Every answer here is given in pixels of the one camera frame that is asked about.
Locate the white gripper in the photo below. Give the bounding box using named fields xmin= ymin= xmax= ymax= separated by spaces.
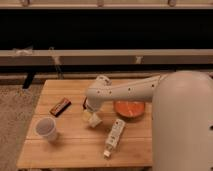
xmin=82 ymin=98 xmax=103 ymax=120

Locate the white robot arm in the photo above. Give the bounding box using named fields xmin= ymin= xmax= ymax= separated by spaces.
xmin=85 ymin=71 xmax=213 ymax=171

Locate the orange ceramic bowl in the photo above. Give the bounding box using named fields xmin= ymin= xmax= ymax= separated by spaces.
xmin=113 ymin=101 xmax=145 ymax=118

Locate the small white block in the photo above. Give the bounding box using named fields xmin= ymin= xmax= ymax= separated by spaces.
xmin=88 ymin=113 xmax=102 ymax=128

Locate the brown chocolate bar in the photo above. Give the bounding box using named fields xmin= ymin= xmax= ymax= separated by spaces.
xmin=50 ymin=98 xmax=71 ymax=117

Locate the wooden table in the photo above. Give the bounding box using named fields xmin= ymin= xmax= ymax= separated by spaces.
xmin=17 ymin=80 xmax=152 ymax=169

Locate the grey horizontal rail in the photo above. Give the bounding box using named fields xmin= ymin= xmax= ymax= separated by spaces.
xmin=0 ymin=49 xmax=213 ymax=66

